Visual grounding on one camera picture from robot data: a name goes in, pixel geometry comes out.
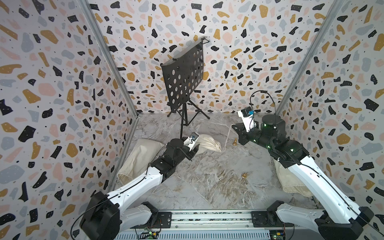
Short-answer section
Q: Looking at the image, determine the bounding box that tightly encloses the cream cloth bag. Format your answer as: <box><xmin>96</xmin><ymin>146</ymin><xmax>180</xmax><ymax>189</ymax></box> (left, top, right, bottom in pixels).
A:
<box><xmin>273</xmin><ymin>160</ymin><xmax>313</xmax><ymax>198</ymax></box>
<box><xmin>196</xmin><ymin>134</ymin><xmax>222</xmax><ymax>155</ymax></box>
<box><xmin>117</xmin><ymin>139</ymin><xmax>165</xmax><ymax>185</ymax></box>

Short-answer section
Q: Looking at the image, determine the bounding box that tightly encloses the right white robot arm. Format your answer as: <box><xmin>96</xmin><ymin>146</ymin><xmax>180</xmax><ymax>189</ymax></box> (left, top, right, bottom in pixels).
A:
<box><xmin>232</xmin><ymin>108</ymin><xmax>374</xmax><ymax>240</ymax></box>

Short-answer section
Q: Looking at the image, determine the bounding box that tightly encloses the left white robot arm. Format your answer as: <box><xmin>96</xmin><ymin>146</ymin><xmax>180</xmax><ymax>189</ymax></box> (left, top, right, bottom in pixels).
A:
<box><xmin>78</xmin><ymin>133</ymin><xmax>199</xmax><ymax>240</ymax></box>

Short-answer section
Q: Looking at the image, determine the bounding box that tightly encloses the black perforated music stand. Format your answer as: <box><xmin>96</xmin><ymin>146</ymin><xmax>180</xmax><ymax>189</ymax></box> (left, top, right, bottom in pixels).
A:
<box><xmin>162</xmin><ymin>37</ymin><xmax>210</xmax><ymax>138</ymax></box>

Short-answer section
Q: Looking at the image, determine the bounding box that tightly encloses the left green circuit board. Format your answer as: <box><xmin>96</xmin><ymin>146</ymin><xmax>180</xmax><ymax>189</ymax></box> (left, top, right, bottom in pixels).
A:
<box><xmin>135</xmin><ymin>227</ymin><xmax>161</xmax><ymax>240</ymax></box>

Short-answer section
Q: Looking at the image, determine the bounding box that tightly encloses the green circuit board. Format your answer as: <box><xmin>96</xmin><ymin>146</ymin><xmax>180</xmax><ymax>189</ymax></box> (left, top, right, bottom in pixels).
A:
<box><xmin>270</xmin><ymin>230</ymin><xmax>286</xmax><ymax>240</ymax></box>
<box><xmin>135</xmin><ymin>227</ymin><xmax>161</xmax><ymax>240</ymax></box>

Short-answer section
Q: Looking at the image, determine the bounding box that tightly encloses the right green circuit board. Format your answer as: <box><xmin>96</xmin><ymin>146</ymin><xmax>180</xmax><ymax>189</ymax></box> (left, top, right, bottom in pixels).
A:
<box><xmin>270</xmin><ymin>230</ymin><xmax>286</xmax><ymax>240</ymax></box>

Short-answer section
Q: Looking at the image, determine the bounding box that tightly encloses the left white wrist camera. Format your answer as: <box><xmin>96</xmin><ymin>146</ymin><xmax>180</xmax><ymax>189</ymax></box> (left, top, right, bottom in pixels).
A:
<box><xmin>184</xmin><ymin>132</ymin><xmax>199</xmax><ymax>151</ymax></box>

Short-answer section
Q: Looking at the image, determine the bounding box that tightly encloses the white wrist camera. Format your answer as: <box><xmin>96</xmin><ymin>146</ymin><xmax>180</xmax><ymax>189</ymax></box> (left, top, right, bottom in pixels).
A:
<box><xmin>237</xmin><ymin>107</ymin><xmax>258</xmax><ymax>133</ymax></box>
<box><xmin>184</xmin><ymin>132</ymin><xmax>199</xmax><ymax>151</ymax></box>

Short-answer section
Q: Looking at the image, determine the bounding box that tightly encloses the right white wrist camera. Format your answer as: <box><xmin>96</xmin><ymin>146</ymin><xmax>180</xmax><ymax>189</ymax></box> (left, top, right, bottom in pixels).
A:
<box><xmin>237</xmin><ymin>107</ymin><xmax>258</xmax><ymax>133</ymax></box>

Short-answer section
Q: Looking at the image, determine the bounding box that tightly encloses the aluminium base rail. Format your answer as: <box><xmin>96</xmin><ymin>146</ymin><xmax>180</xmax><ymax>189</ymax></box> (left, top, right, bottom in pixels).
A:
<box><xmin>116</xmin><ymin>210</ymin><xmax>322</xmax><ymax>240</ymax></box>

